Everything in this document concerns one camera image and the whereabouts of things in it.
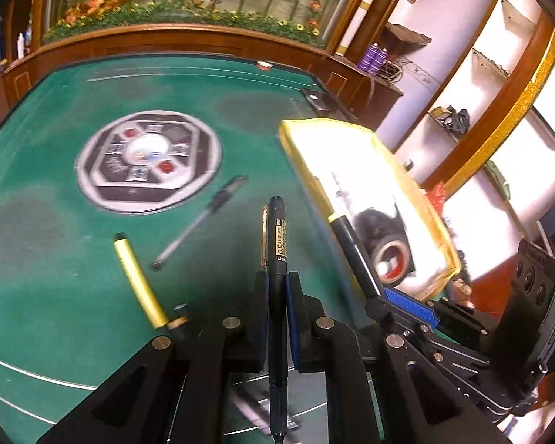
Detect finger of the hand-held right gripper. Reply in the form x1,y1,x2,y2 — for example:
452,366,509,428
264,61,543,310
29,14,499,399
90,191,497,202
364,296,401,334
382,287,491,336

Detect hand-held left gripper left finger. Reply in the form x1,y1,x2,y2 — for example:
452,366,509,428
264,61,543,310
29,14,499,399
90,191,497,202
37,270,269,444

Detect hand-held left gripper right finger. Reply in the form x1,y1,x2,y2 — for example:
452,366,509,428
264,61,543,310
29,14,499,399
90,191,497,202
286,271,510,444

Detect black tape roll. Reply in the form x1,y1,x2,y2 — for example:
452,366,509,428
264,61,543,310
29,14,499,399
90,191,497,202
355,209,416,286

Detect black pen white label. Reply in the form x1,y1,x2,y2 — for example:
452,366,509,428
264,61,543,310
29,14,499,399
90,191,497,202
267,196,289,444

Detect black marker yellow tips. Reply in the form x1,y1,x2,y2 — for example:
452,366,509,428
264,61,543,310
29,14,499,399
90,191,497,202
328,213,386,302

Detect white foam tray yellow tape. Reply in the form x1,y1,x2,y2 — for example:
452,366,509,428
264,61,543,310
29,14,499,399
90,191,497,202
277,118,463,302

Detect blurred black white pen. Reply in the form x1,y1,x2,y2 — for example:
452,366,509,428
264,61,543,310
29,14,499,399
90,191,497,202
232,379,303,433

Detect red plastic bag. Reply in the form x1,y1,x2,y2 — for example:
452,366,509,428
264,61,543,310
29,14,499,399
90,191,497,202
424,182,446,214

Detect grey translucent gel pen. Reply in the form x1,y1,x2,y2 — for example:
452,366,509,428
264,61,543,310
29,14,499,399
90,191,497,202
151,175,249,272

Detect yellow pen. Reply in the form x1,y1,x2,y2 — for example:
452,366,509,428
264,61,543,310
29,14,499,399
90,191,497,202
113,233,189,332

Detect black items on shelf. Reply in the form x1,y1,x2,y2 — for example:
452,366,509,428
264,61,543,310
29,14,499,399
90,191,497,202
429,106,471,133

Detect round grey table control panel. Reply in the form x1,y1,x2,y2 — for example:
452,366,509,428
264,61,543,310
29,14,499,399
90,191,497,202
74,110,223,216

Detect black phone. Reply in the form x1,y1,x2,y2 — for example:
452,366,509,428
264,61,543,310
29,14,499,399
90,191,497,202
300,86,339,113

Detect purple bottles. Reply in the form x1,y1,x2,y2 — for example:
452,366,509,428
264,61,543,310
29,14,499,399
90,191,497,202
358,43,390,75

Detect rolled white paper scroll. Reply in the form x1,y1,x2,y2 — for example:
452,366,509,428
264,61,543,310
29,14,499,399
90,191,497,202
335,0,390,56

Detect white curved wall shelf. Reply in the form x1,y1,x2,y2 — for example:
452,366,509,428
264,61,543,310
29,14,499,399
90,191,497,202
379,0,555,283

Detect wire basket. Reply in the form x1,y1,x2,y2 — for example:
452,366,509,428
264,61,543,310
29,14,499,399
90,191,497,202
378,54,427,85

